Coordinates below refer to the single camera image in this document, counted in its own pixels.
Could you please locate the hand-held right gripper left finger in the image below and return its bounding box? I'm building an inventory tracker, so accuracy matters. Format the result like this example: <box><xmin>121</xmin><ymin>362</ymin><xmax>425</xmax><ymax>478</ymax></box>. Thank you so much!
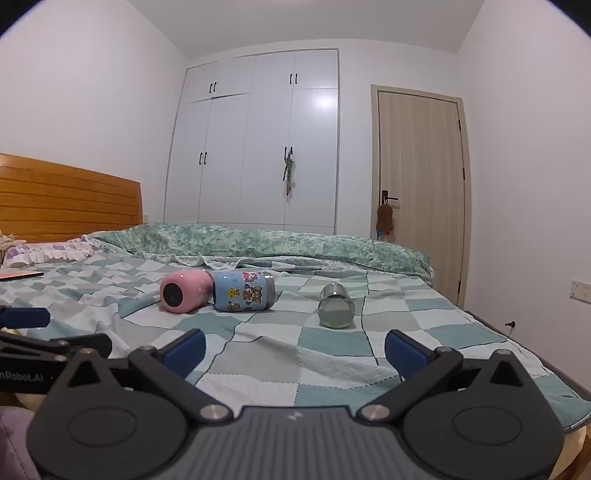
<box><xmin>46</xmin><ymin>329</ymin><xmax>234</xmax><ymax>424</ymax></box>

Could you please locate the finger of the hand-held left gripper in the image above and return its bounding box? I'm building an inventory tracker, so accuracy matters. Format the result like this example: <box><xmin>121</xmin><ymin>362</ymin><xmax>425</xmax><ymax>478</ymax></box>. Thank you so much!
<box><xmin>0</xmin><ymin>306</ymin><xmax>52</xmax><ymax>330</ymax></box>
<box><xmin>0</xmin><ymin>330</ymin><xmax>113</xmax><ymax>364</ymax></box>

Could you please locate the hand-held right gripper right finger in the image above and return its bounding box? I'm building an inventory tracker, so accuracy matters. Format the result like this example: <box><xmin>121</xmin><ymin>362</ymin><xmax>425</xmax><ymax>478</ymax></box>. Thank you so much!
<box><xmin>358</xmin><ymin>329</ymin><xmax>540</xmax><ymax>424</ymax></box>

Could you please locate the pink cup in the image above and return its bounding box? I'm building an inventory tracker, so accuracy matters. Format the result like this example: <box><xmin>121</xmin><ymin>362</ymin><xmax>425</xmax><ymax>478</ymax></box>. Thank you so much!
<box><xmin>160</xmin><ymin>269</ymin><xmax>214</xmax><ymax>315</ymax></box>

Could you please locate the blue cartoon print cup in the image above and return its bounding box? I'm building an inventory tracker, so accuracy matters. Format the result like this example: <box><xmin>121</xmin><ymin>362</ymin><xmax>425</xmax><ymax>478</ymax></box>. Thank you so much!
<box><xmin>211</xmin><ymin>270</ymin><xmax>276</xmax><ymax>313</ymax></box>

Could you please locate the stainless steel cup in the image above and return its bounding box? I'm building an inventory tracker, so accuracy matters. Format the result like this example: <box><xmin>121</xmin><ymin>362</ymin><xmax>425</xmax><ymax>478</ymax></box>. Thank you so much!
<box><xmin>318</xmin><ymin>283</ymin><xmax>355</xmax><ymax>329</ymax></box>

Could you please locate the purple cloth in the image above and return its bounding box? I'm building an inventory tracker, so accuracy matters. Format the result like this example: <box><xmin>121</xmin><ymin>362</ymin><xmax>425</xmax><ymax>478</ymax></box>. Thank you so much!
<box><xmin>0</xmin><ymin>405</ymin><xmax>37</xmax><ymax>480</ymax></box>

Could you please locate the purple floral pillow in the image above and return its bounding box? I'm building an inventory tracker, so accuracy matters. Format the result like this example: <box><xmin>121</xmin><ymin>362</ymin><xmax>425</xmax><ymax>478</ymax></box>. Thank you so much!
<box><xmin>1</xmin><ymin>239</ymin><xmax>101</xmax><ymax>269</ymax></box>

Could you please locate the checkered bed sheet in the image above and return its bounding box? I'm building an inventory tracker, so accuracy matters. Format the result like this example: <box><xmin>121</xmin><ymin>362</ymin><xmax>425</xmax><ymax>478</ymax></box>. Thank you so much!
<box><xmin>0</xmin><ymin>251</ymin><xmax>591</xmax><ymax>435</ymax></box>

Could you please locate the wooden bed headboard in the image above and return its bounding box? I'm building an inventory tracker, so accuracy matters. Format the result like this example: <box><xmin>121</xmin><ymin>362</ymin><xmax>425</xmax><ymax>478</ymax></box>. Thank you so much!
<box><xmin>0</xmin><ymin>153</ymin><xmax>142</xmax><ymax>243</ymax></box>

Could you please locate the brown plush hanging toy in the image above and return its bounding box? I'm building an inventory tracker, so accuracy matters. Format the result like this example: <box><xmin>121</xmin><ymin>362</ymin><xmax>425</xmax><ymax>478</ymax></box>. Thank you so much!
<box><xmin>376</xmin><ymin>203</ymin><xmax>394</xmax><ymax>235</ymax></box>

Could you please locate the green floral quilt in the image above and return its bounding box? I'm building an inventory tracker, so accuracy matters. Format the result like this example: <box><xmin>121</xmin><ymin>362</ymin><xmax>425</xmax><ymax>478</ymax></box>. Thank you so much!
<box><xmin>95</xmin><ymin>222</ymin><xmax>435</xmax><ymax>283</ymax></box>

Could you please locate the beige wooden door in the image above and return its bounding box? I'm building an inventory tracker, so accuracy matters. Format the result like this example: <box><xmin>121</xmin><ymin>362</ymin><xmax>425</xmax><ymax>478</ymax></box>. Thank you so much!
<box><xmin>370</xmin><ymin>83</ymin><xmax>472</xmax><ymax>309</ymax></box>

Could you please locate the green hanging ornament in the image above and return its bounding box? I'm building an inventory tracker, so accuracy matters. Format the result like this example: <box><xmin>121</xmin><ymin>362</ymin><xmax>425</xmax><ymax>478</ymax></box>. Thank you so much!
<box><xmin>282</xmin><ymin>147</ymin><xmax>297</xmax><ymax>198</ymax></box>

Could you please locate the white wardrobe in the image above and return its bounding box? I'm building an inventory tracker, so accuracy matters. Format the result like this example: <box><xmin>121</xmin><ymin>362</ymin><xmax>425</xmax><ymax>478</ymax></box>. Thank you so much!
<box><xmin>163</xmin><ymin>48</ymin><xmax>341</xmax><ymax>236</ymax></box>

